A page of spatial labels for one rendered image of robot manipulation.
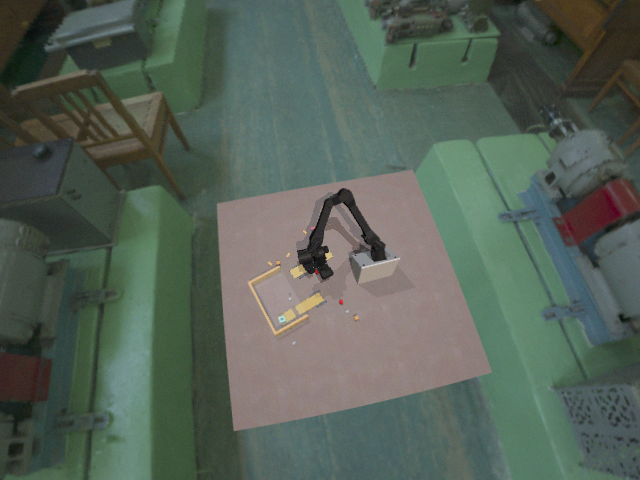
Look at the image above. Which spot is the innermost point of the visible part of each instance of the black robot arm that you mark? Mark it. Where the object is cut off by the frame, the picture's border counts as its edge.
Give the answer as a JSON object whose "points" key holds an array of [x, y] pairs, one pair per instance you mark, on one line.
{"points": [[314, 248]]}

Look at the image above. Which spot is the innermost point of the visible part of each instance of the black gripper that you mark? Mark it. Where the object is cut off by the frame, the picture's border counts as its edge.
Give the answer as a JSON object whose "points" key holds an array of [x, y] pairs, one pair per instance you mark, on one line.
{"points": [[324, 270]]}

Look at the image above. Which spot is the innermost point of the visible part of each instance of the yellow crosshatched strip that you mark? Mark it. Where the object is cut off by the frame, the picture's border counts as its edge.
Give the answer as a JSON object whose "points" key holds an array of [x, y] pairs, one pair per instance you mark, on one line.
{"points": [[312, 302]]}

